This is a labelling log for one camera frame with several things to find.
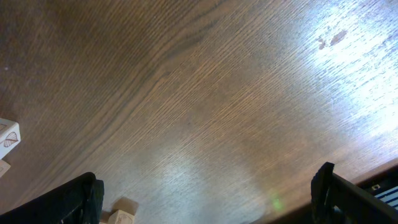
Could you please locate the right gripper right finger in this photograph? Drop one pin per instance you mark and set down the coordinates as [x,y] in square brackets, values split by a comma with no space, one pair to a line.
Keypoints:
[336,200]

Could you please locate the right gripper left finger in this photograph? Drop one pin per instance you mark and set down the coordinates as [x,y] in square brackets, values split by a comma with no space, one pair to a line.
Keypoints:
[78,201]

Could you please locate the green R block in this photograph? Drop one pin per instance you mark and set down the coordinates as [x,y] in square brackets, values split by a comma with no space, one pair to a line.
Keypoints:
[119,217]

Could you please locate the blue X block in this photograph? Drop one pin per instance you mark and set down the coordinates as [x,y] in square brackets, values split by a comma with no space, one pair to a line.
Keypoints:
[10,136]

